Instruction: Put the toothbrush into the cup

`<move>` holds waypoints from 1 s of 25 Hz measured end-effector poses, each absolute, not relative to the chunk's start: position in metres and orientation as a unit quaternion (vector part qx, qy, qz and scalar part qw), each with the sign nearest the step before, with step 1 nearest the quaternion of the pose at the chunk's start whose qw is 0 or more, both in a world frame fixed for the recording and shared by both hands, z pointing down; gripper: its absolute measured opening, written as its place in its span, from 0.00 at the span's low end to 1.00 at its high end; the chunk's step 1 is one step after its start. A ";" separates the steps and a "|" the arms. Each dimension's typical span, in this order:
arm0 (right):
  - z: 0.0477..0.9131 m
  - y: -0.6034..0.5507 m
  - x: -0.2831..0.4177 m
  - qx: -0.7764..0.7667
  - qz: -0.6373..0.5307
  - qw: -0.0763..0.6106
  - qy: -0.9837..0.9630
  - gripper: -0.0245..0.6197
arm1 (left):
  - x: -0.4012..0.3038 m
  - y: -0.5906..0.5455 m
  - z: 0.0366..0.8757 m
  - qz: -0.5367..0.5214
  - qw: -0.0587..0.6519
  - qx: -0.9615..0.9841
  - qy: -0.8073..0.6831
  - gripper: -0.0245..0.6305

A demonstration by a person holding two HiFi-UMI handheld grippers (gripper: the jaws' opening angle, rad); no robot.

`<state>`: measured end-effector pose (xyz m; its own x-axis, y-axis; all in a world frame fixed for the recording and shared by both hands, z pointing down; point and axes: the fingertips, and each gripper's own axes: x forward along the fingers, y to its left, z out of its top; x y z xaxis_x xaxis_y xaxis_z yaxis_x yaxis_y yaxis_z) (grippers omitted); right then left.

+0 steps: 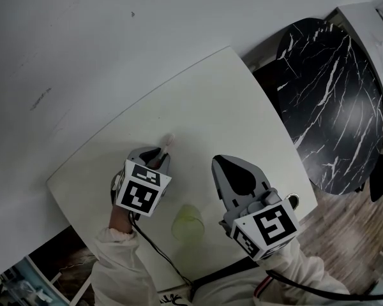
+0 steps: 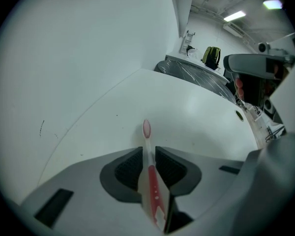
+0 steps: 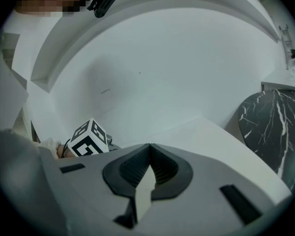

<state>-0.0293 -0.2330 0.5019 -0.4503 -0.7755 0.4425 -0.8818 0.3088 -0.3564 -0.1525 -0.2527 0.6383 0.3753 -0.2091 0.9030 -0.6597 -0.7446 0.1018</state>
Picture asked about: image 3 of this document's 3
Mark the black marble round table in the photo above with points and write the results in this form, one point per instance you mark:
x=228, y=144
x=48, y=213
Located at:
x=273, y=126

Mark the person's left forearm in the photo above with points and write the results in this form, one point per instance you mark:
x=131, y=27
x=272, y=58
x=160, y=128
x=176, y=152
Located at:
x=54, y=149

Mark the black head camera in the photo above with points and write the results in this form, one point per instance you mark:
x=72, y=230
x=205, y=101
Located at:
x=104, y=1

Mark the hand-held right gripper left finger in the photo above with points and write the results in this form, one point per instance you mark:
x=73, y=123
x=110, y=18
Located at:
x=88, y=193

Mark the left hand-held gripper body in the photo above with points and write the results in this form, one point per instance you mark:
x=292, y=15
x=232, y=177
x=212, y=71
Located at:
x=88, y=144

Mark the white rectangular table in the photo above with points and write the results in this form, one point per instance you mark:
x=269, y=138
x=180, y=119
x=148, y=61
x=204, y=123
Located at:
x=280, y=81

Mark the metal ladder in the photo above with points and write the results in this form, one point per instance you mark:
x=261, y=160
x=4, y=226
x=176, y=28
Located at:
x=286, y=43

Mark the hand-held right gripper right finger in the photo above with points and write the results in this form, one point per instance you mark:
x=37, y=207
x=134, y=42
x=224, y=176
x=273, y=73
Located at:
x=211, y=181

